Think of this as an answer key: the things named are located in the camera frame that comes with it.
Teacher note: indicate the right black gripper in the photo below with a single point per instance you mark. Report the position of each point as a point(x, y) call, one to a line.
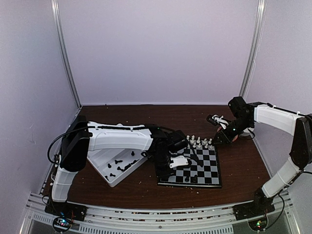
point(225, 138)

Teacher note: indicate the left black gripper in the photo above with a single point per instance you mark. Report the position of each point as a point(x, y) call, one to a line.
point(163, 174)

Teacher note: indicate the black chess piece king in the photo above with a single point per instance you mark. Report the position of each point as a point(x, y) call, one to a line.
point(194, 179)

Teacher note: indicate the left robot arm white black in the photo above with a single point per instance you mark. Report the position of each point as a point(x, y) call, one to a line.
point(88, 141)

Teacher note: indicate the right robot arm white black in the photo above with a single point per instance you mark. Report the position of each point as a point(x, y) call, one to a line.
point(293, 137)

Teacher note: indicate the white chess pieces row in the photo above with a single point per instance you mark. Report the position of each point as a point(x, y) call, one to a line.
point(200, 143)

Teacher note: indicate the black white chess board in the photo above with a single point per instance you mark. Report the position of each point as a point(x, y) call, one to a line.
point(203, 163)

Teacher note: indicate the white plastic tray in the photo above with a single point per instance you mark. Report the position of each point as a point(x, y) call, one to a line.
point(101, 157)

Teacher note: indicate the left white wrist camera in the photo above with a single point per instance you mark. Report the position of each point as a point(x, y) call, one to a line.
point(178, 161)

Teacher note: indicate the right aluminium corner post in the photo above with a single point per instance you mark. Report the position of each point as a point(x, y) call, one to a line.
point(255, 45)

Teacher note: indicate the aluminium corner post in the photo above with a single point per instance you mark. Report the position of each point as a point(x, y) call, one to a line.
point(255, 45)
point(63, 50)

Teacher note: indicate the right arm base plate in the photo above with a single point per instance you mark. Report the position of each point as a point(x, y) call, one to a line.
point(249, 210)

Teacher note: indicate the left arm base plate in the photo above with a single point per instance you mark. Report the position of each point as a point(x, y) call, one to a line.
point(70, 211)

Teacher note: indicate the left aluminium corner post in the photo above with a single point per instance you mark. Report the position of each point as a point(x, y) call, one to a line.
point(63, 50)

